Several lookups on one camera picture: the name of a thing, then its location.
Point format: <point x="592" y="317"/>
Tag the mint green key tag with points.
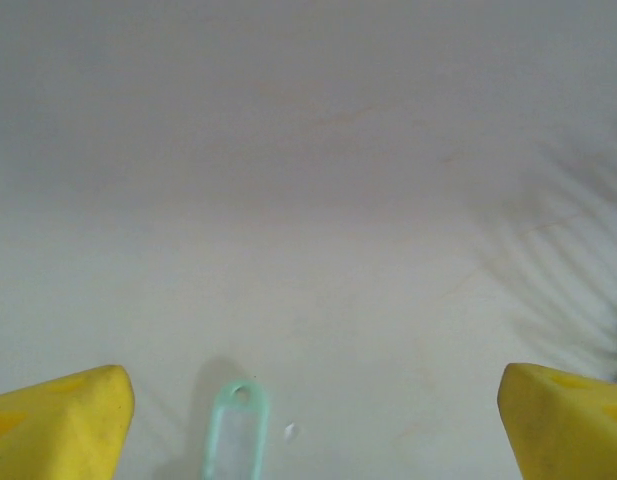
<point x="215" y="430"/>

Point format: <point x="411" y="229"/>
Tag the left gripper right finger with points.
<point x="568" y="430"/>

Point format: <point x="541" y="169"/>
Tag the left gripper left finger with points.
<point x="53" y="430"/>

